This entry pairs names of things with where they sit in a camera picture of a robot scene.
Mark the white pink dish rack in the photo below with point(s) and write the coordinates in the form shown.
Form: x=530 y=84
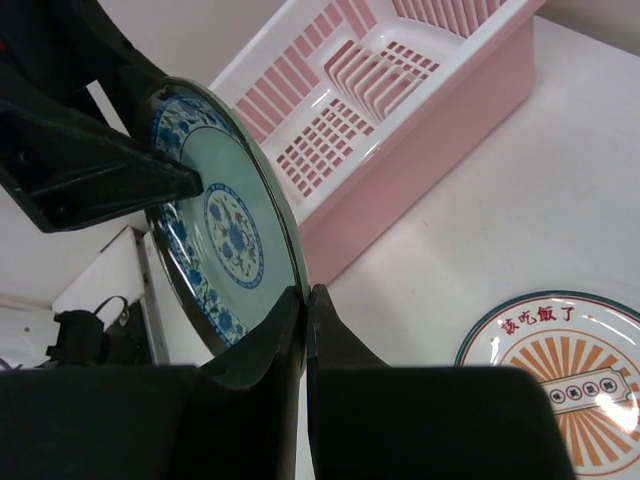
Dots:
x=362 y=106

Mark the orange sunburst plate near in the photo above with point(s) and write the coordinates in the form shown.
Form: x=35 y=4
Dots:
x=584 y=351

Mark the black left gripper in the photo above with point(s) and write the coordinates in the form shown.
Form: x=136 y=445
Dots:
x=61 y=162

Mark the blue floral plate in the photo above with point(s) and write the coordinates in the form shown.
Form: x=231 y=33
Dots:
x=230 y=251

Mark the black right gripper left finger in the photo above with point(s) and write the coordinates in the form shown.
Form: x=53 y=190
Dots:
x=233 y=418

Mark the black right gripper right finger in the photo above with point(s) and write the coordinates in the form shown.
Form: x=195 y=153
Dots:
x=369 y=420

